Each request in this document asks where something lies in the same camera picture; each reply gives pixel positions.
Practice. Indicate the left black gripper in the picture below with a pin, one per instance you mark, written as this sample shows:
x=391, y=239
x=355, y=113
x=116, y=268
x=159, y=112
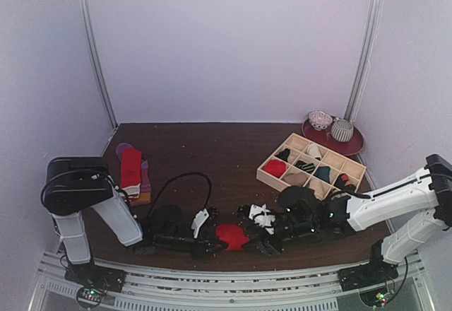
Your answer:
x=204, y=239

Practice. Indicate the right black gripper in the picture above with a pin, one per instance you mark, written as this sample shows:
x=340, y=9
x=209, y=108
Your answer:
x=268, y=235

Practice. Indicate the cream sock with brown toe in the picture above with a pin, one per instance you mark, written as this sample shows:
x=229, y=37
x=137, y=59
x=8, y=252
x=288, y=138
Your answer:
x=314, y=151

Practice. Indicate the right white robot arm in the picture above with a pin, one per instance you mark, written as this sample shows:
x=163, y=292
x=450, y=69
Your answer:
x=343, y=213

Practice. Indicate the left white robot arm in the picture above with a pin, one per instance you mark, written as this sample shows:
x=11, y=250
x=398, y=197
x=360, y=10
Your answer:
x=76, y=184

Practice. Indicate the tan sock roll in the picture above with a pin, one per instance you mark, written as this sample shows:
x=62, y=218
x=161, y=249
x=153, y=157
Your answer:
x=296, y=179

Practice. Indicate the black white striped sock roll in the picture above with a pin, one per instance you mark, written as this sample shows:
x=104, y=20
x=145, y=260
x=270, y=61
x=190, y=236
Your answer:
x=307, y=167

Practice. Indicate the teal sock roll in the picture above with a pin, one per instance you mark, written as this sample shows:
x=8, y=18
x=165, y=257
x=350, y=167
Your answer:
x=323, y=173

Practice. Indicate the dark patterned sock roll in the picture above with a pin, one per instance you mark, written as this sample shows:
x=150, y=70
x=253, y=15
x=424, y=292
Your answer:
x=344, y=182

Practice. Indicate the purple orange striped sock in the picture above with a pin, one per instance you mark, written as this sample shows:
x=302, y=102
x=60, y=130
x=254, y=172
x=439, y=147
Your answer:
x=145, y=193

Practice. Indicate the rolled red sock in box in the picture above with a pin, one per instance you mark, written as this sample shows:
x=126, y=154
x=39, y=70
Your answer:
x=275, y=168

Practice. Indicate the wooden compartment organiser box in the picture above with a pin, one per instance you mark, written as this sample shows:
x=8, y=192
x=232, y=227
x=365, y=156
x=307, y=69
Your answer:
x=298, y=145

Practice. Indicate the black sock in box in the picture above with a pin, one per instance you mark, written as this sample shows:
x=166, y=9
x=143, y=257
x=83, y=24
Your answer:
x=284, y=155

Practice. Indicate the red sock with striped cuff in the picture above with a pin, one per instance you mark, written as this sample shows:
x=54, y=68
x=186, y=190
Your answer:
x=131, y=172

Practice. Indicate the dark red round plate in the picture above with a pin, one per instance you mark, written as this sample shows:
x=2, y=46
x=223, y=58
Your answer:
x=324, y=138

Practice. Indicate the patterned white bowl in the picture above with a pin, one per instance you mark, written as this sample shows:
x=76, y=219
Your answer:
x=320, y=120

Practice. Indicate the striped grey cup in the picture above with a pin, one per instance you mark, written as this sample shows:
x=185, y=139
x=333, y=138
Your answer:
x=342, y=130

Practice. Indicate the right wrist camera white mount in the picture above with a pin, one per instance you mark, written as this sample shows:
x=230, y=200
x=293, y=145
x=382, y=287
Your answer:
x=262, y=217

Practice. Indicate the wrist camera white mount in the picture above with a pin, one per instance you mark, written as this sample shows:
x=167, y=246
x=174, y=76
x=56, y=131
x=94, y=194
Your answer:
x=262, y=217
x=199, y=219

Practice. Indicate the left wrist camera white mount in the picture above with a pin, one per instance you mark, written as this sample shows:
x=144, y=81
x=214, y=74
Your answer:
x=199, y=219

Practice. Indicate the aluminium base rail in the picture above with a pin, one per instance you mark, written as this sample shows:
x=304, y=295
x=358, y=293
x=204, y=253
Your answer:
x=298, y=280

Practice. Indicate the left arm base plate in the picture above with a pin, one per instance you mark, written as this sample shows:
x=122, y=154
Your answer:
x=98, y=277

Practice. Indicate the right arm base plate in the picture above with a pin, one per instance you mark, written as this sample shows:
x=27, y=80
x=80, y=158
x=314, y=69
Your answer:
x=366, y=275

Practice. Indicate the right aluminium frame post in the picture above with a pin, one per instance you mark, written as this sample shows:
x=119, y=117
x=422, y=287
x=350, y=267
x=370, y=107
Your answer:
x=363, y=66

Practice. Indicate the aluminium frame post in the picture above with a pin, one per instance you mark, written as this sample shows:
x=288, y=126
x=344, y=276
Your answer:
x=96, y=62
x=363, y=66

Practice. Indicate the left aluminium frame post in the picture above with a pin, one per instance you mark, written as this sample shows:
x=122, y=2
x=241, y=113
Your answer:
x=96, y=62

